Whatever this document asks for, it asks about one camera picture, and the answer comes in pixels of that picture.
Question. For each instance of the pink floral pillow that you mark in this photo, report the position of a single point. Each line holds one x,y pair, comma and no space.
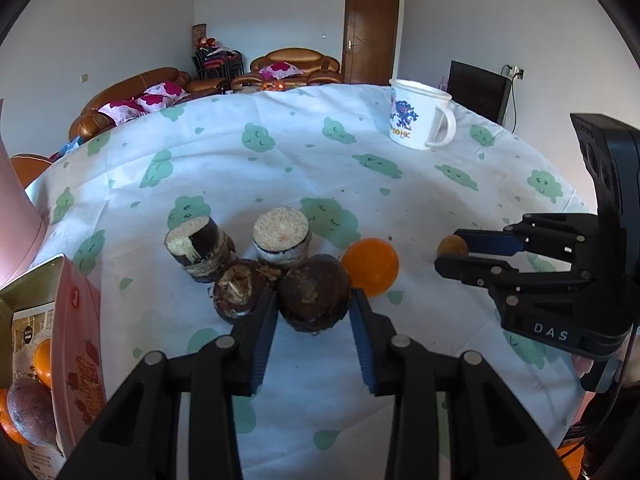
122,110
282,70
162,95

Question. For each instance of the orange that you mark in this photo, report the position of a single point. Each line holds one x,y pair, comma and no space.
372,265
7,422
44,360

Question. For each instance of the cut taro piece upright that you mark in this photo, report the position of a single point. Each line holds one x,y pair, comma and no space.
280,232

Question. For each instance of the pink metal tin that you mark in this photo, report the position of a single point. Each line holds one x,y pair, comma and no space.
75,320

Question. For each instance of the wall socket with plug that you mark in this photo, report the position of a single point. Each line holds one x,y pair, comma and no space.
515,71

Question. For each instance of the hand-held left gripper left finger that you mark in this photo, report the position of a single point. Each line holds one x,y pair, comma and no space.
265,345

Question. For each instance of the brown leather armchair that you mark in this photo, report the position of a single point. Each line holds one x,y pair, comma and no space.
295,55

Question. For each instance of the black television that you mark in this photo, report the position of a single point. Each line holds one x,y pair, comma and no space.
475,90

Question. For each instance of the white mug with blue print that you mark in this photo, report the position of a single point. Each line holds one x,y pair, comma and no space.
415,110

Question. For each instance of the printed paper sheet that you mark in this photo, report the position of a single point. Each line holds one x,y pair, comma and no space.
30,325

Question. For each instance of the long brown leather sofa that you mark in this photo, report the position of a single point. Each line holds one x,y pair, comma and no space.
130,85

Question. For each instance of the brown wooden chair back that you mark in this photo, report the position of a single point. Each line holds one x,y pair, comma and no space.
27,170

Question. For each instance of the small yellow fruit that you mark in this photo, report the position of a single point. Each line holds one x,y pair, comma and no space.
451,247

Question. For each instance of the dark brown round chunk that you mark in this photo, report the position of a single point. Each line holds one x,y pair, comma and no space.
312,295

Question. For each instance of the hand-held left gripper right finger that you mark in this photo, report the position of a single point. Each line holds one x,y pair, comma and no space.
361,345

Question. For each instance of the purple passion fruit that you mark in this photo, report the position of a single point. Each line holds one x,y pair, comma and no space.
32,410

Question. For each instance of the brown wooden door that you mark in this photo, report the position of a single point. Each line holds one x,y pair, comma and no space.
372,35

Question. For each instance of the white green cloud tablecloth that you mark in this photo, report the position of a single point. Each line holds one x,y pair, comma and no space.
325,170

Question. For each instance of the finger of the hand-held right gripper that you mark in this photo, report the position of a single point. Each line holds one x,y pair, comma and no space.
495,244
465,267

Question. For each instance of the person's right hand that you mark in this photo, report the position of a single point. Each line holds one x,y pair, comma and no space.
582,366

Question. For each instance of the wooden coffee table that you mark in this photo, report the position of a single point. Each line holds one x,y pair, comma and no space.
250,88

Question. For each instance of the stacked black chairs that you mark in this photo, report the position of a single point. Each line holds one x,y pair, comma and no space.
217,62

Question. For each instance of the pink electric kettle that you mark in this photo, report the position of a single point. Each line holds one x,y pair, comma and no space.
17,230

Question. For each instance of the dark brown chunk, broken top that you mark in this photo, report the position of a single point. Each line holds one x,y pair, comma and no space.
235,295

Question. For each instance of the cut taro piece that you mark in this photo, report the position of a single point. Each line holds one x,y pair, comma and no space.
280,232
205,247

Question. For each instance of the blue checkered cloth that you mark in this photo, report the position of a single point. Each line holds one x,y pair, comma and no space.
67,149

